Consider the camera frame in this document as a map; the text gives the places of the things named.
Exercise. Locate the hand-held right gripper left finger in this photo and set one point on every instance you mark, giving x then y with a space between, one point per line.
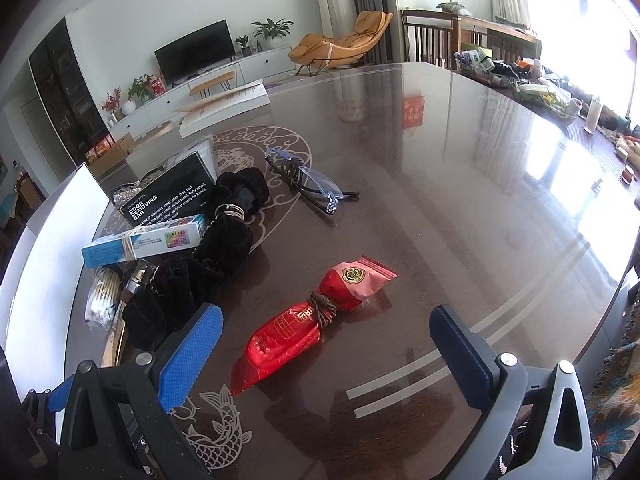
192 355

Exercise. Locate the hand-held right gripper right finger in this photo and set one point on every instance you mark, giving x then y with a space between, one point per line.
460 360

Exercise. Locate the black velvet pouch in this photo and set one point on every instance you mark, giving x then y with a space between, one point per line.
175 295

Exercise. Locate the red snack packet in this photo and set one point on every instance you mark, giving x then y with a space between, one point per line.
282 340

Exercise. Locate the small metal bottle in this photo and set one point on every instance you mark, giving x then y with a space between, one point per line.
134 280

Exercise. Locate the cotton swab pack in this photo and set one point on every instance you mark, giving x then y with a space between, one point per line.
102 295

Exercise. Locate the blue and white box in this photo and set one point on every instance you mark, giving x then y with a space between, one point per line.
150 242

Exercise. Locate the black printed box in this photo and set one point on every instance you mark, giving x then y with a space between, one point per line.
170 190

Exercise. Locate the white cardboard box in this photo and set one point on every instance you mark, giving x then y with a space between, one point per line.
55 240

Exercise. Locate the phone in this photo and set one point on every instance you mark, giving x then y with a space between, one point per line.
192 152

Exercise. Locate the blue-tinted eyeglasses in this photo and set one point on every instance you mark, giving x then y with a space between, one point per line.
310 180

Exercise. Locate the floral woven blanket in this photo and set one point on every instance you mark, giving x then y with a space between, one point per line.
612 400

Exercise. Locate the brown cardboard box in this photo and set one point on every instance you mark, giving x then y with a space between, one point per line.
112 150

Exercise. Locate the flat white box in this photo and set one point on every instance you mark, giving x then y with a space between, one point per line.
225 107

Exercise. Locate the small red tin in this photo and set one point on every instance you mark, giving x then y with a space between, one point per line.
629 174

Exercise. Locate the white round vase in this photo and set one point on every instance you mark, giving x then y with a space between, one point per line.
129 107

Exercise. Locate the red flower arrangement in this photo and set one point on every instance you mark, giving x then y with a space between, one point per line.
112 102

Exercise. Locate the wooden stool with metal legs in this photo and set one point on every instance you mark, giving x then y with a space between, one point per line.
210 85

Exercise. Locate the bushy green potted plant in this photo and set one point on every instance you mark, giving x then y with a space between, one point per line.
140 87

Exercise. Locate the red gift bag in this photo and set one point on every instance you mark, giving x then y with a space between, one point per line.
157 83

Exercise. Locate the white cup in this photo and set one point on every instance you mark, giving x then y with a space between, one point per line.
592 115

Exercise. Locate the pile of assorted small things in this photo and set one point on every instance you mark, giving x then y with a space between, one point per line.
520 80

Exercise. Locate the dark glass display cabinet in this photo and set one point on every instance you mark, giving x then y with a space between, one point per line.
65 95

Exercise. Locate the white television cabinet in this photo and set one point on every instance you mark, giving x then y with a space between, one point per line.
260 65

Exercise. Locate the black television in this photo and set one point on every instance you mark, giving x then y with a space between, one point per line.
195 50

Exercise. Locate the small green potted plant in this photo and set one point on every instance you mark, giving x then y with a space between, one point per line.
243 45

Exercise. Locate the dark wooden chair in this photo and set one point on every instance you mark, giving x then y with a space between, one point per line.
430 40

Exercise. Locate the wooden bench backrest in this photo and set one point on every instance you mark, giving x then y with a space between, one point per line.
500 37

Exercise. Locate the large green potted plant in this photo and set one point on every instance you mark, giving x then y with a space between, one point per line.
272 32

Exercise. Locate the orange lounge chair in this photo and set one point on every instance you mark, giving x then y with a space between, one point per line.
340 45

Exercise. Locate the grey curtain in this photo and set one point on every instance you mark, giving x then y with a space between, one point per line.
367 5

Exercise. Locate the cream standing air conditioner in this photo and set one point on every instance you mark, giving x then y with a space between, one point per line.
328 0

